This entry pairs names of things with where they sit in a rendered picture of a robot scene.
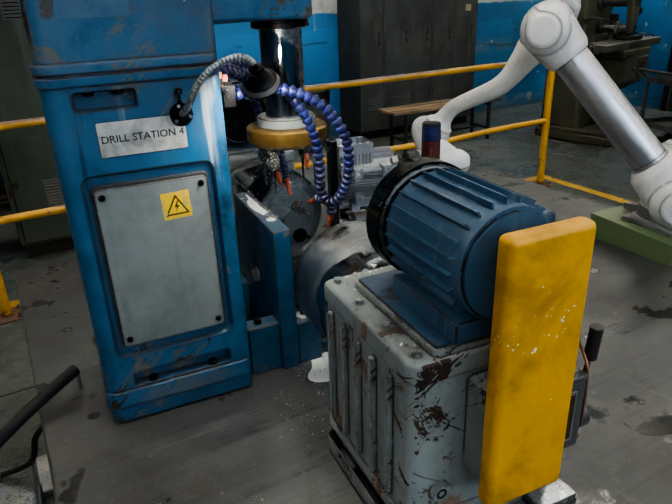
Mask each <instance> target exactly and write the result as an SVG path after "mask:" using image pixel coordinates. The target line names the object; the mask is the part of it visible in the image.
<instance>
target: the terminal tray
mask: <svg viewBox="0 0 672 504"><path fill-rule="evenodd" d="M349 138H352V140H353V142H352V144H351V145H353V147H354V150H353V151H352V152H353V153H354V155H355V157H354V158H353V160H354V162H355V164H356V165H358V164H359V165H361V164H365V163H366V164H368V163H371V164H372V162H373V142H372V141H370V140H369V139H367V138H365V137H363V136H356V137H349ZM334 140H336V141H337V153H338V164H339V166H340V164H341V163H343V162H344V160H345V159H344V157H343V154H344V153H345V152H343V147H344V146H343V145H342V143H341V141H342V139H334ZM367 141H370V142H367ZM355 164H354V165H355ZM354 165H353V166H354Z"/></svg>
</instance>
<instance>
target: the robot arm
mask: <svg viewBox="0 0 672 504"><path fill-rule="evenodd" d="M580 9H581V0H546V1H543V2H540V3H538V4H536V5H535V6H533V7H532V8H531V9H530V10H529V11H528V12H527V13H526V15H525V16H524V18H523V20H522V23H521V27H520V39H519V41H518V42H517V45H516V47H515V49H514V51H513V53H512V54H511V56H510V58H509V60H508V62H507V64H506V65H505V67H504V68H503V70H502V71H501V72H500V73H499V74H498V75H497V76H496V77H495V78H494V79H492V80H491V81H489V82H487V83H485V84H483V85H481V86H479V87H477V88H474V89H472V90H470V91H468V92H466V93H464V94H462V95H460V96H458V97H456V98H454V99H452V100H451V101H449V102H448V103H447V104H446V105H444V106H443V107H442V108H441V109H440V110H439V111H438V112H437V113H436V114H433V115H429V116H420V117H418V118H417V119H415V121H414V122H413V124H412V127H411V133H412V138H413V140H414V143H415V145H416V147H417V149H418V150H417V149H416V150H415V151H405V152H404V153H403V154H402V156H401V157H399V156H398V155H394V156H397V157H398V160H399V163H398V164H397V165H399V164H401V163H402V162H405V161H407V160H409V159H412V158H416V157H421V146H422V145H421V143H422V142H421V141H422V140H421V137H422V136H421V135H422V123H423V122H424V121H439V122H441V140H440V141H441V142H440V143H441V145H440V146H441V147H440V160H443V161H446V162H448V163H451V164H453V165H455V166H457V167H458V168H460V169H461V170H462V171H465V172H467V171H468V169H469V167H470V156H469V154H468V153H466V152H465V151H463V150H461V149H456V148H455V147H454V146H453V145H451V144H450V143H449V142H448V141H449V136H450V133H451V131H452V130H451V122H452V120H453V119H454V118H455V116H456V115H458V114H459V113H460V112H462V111H465V110H467V109H470V108H472V107H475V106H478V105H480V104H483V103H486V102H488V101H491V100H493V99H496V98H498V97H500V96H502V95H503V94H505V93H507V92H508V91H509V90H511V89H512V88H513V87H514V86H516V85H517V84H518V83H519V82H520V81H521V80H522V79H523V78H524V77H525V76H526V75H527V74H528V73H529V72H530V71H531V70H532V69H534V68H535V67H536V66H537V65H538V64H539V63H541V64H542V65H543V66H544V67H545V68H546V69H547V70H550V71H553V72H554V71H556V72H557V73H558V75H559V76H560V77H561V78H562V80H563V81H564V82H565V84H566V85H567V86H568V87H569V89H570V90H571V91H572V93H573V94H574V95H575V97H576V98H577V99H578V100H579V102H580V103H581V104H582V106H583V107H584V108H585V109H586V111H587V112H588V113H589V115H590V116H591V117H592V118H593V120H594V121H595V122H596V124H597V125H598V126H599V128H600V129H601V130H602V131H603V133H604V134H605V135H606V137H607V138H608V139H609V140H610V142H611V143H612V144H613V146H614V147H615V148H616V149H617V151H618V152H619V153H620V155H621V156H622V157H623V159H624V160H625V161H626V162H627V164H628V165H629V166H630V168H631V169H632V170H633V171H632V173H631V180H630V183H631V185H632V187H633V189H634V190H635V192H636V193H637V195H638V196H639V198H640V201H639V203H636V202H631V201H627V202H626V203H624V208H625V209H626V210H628V211H630V212H631V213H626V214H622V216H621V220H623V221H627V222H630V223H633V224H636V225H639V226H641V227H644V228H647V229H649V230H652V231H655V232H657V233H660V234H662V235H664V236H666V237H669V238H672V139H668V140H667V141H665V142H663V143H662V144H661V142H660V141H659V140H658V138H657V137H656V136H655V135H654V133H653V132H652V131H651V129H650V128H649V127H648V125H647V124H646V123H645V122H644V120H643V119H642V118H641V116H640V115H639V114H638V112H637V111H636V110H635V109H634V107H633V106H632V105H631V103H630V102H629V101H628V99H627V98H626V97H625V95H624V94H623V93H622V92H621V90H620V89H619V88H618V86H617V85H616V84H615V82H614V81H613V80H612V79H611V77H610V76H609V75H608V73H607V72H606V71H605V69H604V68H603V67H602V66H601V64H600V63H599V62H598V60H597V59H596V58H595V56H594V55H593V54H592V53H591V51H590V50H589V49H588V47H587V45H588V39H587V36H586V35H585V33H584V31H583V30H582V28H581V26H580V24H579V23H578V21H577V18H578V15H579V12H580Z"/></svg>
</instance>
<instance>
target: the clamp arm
mask: <svg viewBox="0 0 672 504"><path fill-rule="evenodd" d="M325 151H327V174H328V193H329V195H330V197H331V196H333V195H335V193H336V192H337V191H338V188H339V182H338V153H337V141H336V140H334V139H326V146H325ZM330 197H329V198H330ZM336 210H337V212H336V214H335V215H334V217H333V220H332V224H331V227H333V226H335V225H337V224H340V222H342V220H340V211H339V204H337V208H336ZM331 227H330V228H331Z"/></svg>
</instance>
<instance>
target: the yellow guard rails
mask: <svg viewBox="0 0 672 504"><path fill-rule="evenodd" d="M506 64H507V62H500V63H491V64H483V65H474V66H466V67H458V68H449V69H441V70H432V71H424V72H416V73H407V74H399V75H390V76H382V77H373V78H365V79H357V80H348V81H340V82H331V83H323V84H315V85H306V86H305V92H306V91H311V92H315V91H323V90H331V89H339V88H347V87H355V86H363V85H371V84H379V83H387V82H395V81H403V80H411V79H419V78H427V77H435V76H443V75H451V74H459V73H467V72H475V71H483V70H491V69H499V68H504V67H505V65H506ZM554 80H555V71H554V72H553V71H550V70H548V74H547V83H546V93H545V103H544V112H543V118H541V119H536V120H530V121H525V122H519V123H514V124H508V125H503V126H498V127H493V128H488V129H484V130H479V131H475V132H471V133H467V134H462V135H458V136H453V137H449V141H448V142H449V143H452V142H457V141H462V140H466V139H470V138H474V137H478V136H483V135H487V134H491V133H496V132H501V131H506V130H511V129H516V128H522V127H527V126H532V125H538V124H542V132H541V141H540V151H539V161H538V171H537V180H536V181H531V182H533V183H537V184H540V185H543V186H546V187H550V186H554V184H552V183H551V182H545V181H544V173H545V163H546V154H547V145H548V136H549V127H550V117H551V108H552V99H553V90H554ZM42 125H46V121H45V117H37V118H29V119H21V120H12V121H4V122H0V131H2V130H10V129H18V128H26V127H34V126H42ZM388 147H390V148H391V149H392V151H393V152H395V151H401V150H407V149H414V148H417V147H416V145H415V143H407V144H400V145H394V146H388ZM294 165H295V170H296V169H302V163H301V162H298V163H294ZM61 213H66V208H65V205H61V206H55V207H50V208H44V209H39V210H33V211H28V212H22V213H17V214H11V215H5V216H0V225H1V224H7V223H12V222H18V221H23V220H28V219H34V218H39V217H44V216H50V215H55V214H61ZM20 320H23V319H22V314H21V308H20V305H19V304H17V306H16V307H12V308H11V305H10V301H9V298H8V294H7V291H6V287H5V284H4V281H3V277H2V274H1V270H0V325H4V324H8V323H12V322H16V321H20Z"/></svg>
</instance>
